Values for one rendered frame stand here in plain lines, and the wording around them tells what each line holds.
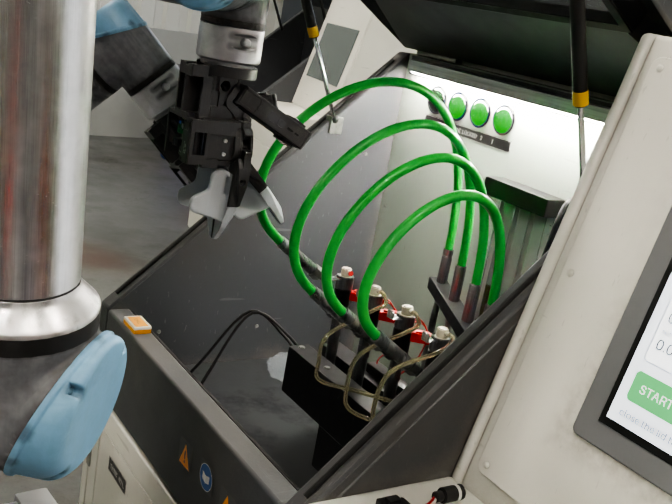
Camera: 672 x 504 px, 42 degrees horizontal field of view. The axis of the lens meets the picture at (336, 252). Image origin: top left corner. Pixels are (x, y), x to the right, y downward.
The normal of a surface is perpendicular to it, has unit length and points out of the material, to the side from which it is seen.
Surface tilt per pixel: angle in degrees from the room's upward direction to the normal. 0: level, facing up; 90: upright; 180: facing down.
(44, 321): 49
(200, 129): 90
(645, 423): 76
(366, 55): 90
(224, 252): 90
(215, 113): 90
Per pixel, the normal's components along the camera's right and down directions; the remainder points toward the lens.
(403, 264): -0.83, 0.00
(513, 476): -0.76, -0.22
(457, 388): 0.53, 0.32
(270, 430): 0.18, -0.95
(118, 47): 0.08, 0.31
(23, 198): 0.34, 0.39
